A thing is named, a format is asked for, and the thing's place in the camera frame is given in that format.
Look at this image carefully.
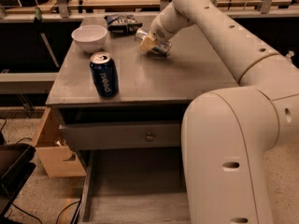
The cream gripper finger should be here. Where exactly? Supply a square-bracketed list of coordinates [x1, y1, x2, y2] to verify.
[140, 33, 157, 51]

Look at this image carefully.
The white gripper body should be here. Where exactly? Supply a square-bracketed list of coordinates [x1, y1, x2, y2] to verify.
[149, 7, 187, 42]

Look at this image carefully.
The silver redbull can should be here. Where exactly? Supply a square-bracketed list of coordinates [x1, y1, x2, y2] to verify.
[135, 28, 172, 56]

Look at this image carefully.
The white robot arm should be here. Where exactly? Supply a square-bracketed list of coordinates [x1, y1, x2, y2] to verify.
[141, 0, 299, 224]

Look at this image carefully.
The blue pepsi can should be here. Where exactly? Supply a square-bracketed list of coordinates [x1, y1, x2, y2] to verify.
[90, 51, 119, 98]

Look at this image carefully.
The blue chip bag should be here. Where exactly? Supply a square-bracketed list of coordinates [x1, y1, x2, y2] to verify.
[104, 14, 143, 34]

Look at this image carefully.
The white bowl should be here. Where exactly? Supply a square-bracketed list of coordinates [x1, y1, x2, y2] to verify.
[71, 25, 107, 53]

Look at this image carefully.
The round drawer knob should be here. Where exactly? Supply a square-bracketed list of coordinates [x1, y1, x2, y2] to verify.
[145, 133, 155, 142]

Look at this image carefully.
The grey top drawer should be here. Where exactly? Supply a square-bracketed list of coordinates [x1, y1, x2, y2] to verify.
[59, 121, 180, 151]

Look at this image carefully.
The clear sanitizer bottle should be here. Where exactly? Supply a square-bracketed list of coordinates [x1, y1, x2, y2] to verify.
[285, 50, 294, 63]

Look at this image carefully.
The grey drawer cabinet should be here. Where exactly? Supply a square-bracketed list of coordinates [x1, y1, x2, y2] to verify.
[45, 14, 241, 224]

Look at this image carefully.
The wooden box on floor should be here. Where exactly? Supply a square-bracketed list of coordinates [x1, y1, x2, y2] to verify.
[32, 107, 86, 177]

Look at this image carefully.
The grey open bottom drawer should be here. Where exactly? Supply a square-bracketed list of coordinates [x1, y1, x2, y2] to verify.
[78, 147, 191, 224]

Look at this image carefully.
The black bin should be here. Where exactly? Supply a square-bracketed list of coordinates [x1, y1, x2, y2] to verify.
[0, 143, 36, 217]

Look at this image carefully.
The black floor cable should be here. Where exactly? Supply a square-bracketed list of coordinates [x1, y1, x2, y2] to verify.
[55, 201, 81, 224]

